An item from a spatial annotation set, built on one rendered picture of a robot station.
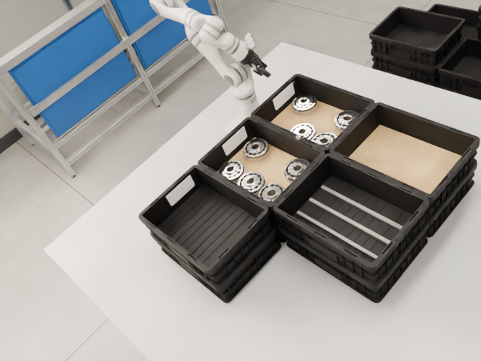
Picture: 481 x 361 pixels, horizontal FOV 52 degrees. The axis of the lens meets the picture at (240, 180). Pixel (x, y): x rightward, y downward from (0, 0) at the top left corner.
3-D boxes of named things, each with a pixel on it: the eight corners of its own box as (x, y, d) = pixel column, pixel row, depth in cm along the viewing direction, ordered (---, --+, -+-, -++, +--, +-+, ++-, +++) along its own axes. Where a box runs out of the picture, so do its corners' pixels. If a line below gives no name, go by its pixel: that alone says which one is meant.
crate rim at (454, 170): (328, 155, 175) (327, 151, 173) (377, 105, 185) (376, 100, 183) (431, 204, 150) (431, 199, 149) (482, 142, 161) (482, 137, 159)
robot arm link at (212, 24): (219, 17, 182) (196, 4, 189) (207, 38, 183) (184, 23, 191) (229, 26, 188) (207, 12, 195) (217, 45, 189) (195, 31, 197)
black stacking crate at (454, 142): (332, 173, 182) (328, 152, 174) (379, 124, 192) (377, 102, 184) (431, 222, 157) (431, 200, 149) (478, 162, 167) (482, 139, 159)
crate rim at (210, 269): (138, 220, 179) (136, 215, 177) (197, 167, 189) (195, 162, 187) (209, 276, 155) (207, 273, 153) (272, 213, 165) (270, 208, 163)
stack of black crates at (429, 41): (373, 97, 301) (367, 34, 269) (400, 69, 311) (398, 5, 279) (434, 118, 276) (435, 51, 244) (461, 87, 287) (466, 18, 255)
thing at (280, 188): (253, 196, 179) (252, 195, 178) (273, 179, 181) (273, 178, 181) (270, 210, 172) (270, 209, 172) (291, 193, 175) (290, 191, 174)
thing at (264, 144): (238, 150, 197) (237, 149, 196) (257, 135, 199) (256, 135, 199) (254, 161, 190) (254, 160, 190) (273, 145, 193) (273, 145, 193)
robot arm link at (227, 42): (230, 60, 193) (242, 41, 192) (200, 39, 184) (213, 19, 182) (222, 55, 199) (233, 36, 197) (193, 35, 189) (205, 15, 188)
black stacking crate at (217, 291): (159, 251, 194) (148, 233, 185) (213, 200, 204) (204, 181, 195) (227, 306, 169) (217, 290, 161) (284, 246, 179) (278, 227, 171)
